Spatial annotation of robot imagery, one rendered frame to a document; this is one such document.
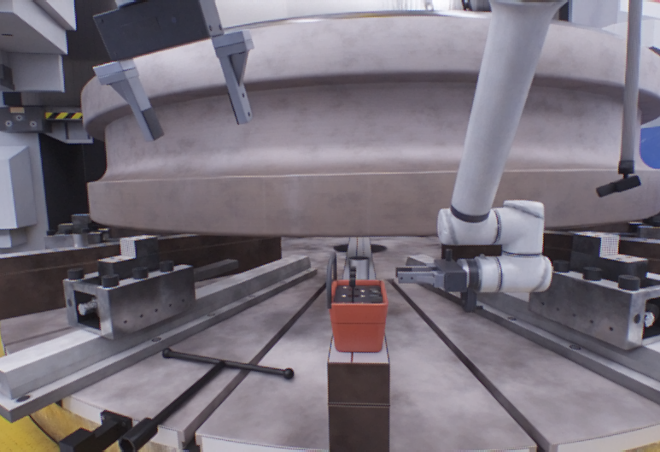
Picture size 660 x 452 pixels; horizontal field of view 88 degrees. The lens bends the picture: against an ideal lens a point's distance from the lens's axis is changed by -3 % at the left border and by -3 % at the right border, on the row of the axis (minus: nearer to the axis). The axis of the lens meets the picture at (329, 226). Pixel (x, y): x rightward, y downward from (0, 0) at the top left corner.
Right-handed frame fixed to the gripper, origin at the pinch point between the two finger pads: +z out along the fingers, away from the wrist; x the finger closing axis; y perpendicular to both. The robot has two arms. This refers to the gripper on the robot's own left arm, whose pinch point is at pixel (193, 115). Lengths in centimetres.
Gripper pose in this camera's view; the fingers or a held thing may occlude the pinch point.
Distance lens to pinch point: 51.5
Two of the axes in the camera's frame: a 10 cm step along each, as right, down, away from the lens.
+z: 1.9, 8.5, 4.9
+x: -9.8, 1.1, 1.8
